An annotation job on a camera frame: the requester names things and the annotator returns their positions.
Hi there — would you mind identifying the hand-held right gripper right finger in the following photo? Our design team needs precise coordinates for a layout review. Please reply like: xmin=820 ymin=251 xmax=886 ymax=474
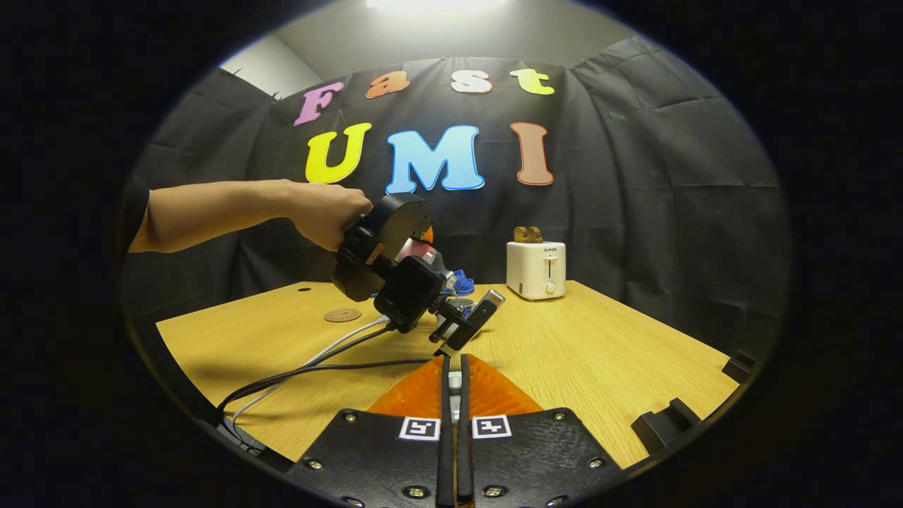
xmin=459 ymin=354 xmax=627 ymax=508

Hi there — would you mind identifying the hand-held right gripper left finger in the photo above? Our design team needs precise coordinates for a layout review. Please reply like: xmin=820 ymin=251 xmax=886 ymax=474
xmin=289 ymin=355 xmax=454 ymax=508

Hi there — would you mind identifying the white toaster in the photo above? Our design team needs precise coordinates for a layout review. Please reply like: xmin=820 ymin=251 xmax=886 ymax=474
xmin=506 ymin=241 xmax=567 ymax=301

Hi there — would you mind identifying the black backdrop cloth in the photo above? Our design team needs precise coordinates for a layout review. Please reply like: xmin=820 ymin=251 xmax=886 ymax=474
xmin=120 ymin=35 xmax=791 ymax=353

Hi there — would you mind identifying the large ceiling light panel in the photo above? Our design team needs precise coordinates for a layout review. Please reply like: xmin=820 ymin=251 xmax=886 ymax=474
xmin=363 ymin=0 xmax=512 ymax=18

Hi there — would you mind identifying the white cable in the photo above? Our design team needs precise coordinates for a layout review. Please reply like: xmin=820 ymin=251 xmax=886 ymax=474
xmin=229 ymin=316 xmax=392 ymax=424

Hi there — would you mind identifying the black bracket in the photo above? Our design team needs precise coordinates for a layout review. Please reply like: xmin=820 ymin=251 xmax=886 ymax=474
xmin=721 ymin=351 xmax=757 ymax=384
xmin=630 ymin=397 xmax=701 ymax=454

